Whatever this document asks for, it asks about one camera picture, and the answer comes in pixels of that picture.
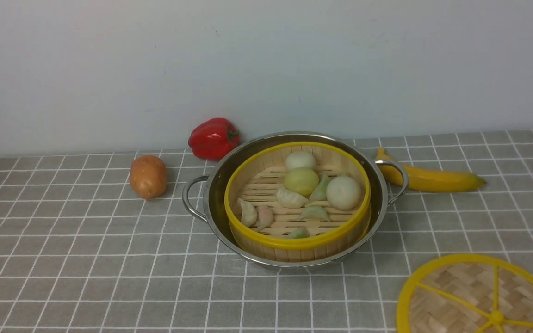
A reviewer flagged bamboo steamer basket yellow rim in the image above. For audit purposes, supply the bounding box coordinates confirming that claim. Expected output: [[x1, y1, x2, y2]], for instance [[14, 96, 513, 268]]
[[224, 141, 372, 263]]

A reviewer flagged woven bamboo steamer lid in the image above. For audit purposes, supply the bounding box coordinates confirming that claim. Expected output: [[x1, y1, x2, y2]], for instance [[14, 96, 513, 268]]
[[396, 254, 533, 333]]

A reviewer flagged stainless steel pot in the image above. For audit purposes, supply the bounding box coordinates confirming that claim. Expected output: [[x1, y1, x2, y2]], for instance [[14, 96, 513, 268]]
[[182, 131, 409, 271]]

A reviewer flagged white bun left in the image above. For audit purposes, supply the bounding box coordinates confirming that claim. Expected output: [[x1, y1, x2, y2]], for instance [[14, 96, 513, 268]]
[[285, 150, 317, 172]]

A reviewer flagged white dumpling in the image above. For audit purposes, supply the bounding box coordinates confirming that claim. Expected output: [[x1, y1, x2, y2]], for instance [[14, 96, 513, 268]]
[[276, 187, 310, 209]]

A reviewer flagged yellow-green round bun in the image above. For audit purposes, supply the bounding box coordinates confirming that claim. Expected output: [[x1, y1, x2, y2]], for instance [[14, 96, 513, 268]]
[[284, 168, 320, 197]]

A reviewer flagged pink dumpling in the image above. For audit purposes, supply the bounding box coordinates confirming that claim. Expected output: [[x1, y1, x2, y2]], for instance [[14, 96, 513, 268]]
[[255, 206, 273, 232]]

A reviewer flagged red bell pepper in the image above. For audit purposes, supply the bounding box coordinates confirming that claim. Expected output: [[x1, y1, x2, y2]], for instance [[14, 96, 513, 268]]
[[188, 117, 241, 161]]

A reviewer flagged pale green dumpling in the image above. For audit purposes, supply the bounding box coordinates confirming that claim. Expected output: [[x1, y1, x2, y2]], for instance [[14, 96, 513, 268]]
[[297, 206, 331, 222]]

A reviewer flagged white round bun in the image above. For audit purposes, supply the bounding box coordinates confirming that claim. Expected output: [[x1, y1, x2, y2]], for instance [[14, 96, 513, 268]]
[[326, 174, 361, 210]]

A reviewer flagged brown potato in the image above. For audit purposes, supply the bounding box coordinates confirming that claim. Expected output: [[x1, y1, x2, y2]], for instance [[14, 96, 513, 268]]
[[129, 154, 167, 200]]

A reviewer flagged yellow banana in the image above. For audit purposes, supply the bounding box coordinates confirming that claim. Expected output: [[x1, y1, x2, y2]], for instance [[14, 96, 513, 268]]
[[376, 146, 487, 192]]

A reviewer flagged grey checked tablecloth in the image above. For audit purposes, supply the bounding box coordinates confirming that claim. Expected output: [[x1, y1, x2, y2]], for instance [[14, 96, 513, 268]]
[[0, 130, 533, 333]]

